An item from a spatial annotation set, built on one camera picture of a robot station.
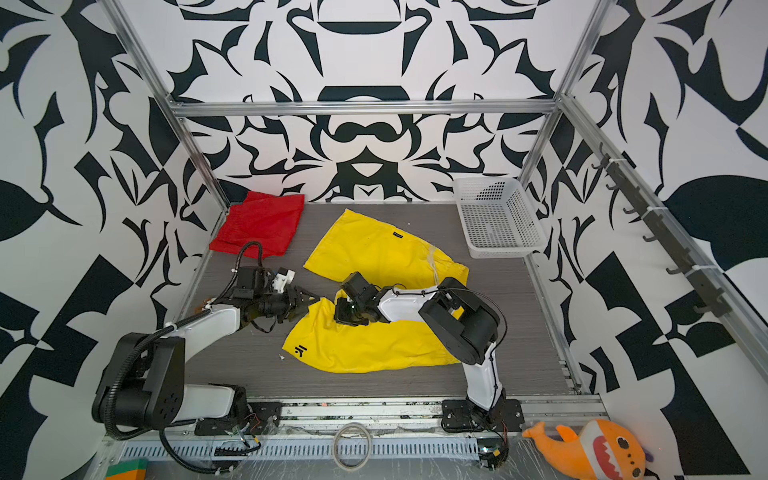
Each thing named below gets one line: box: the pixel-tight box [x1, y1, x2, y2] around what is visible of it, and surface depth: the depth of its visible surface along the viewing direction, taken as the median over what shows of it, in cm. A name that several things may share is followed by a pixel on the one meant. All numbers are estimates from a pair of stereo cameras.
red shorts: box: [210, 191, 305, 259], surface depth 115 cm
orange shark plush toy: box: [522, 419, 647, 480], surface depth 65 cm
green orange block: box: [105, 458, 147, 480], surface depth 68 cm
